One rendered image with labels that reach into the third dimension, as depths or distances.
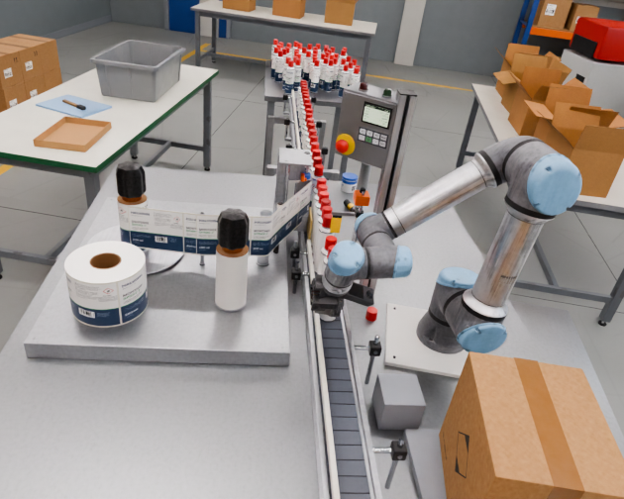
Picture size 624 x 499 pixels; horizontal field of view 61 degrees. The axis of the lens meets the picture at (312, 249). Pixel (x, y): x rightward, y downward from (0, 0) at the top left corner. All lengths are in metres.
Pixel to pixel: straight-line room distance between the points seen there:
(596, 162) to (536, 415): 2.10
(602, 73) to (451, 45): 3.01
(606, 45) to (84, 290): 6.08
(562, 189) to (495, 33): 8.02
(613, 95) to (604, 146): 3.98
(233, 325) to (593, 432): 0.89
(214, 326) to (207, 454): 0.37
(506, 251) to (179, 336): 0.85
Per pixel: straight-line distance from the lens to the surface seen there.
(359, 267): 1.16
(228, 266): 1.44
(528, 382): 1.17
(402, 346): 1.57
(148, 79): 3.39
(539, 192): 1.20
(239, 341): 1.44
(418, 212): 1.30
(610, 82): 6.91
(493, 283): 1.34
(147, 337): 1.46
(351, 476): 1.20
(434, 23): 9.06
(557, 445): 1.08
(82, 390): 1.43
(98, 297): 1.45
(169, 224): 1.66
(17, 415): 1.42
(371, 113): 1.45
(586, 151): 3.00
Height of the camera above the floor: 1.86
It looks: 32 degrees down
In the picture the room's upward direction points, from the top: 7 degrees clockwise
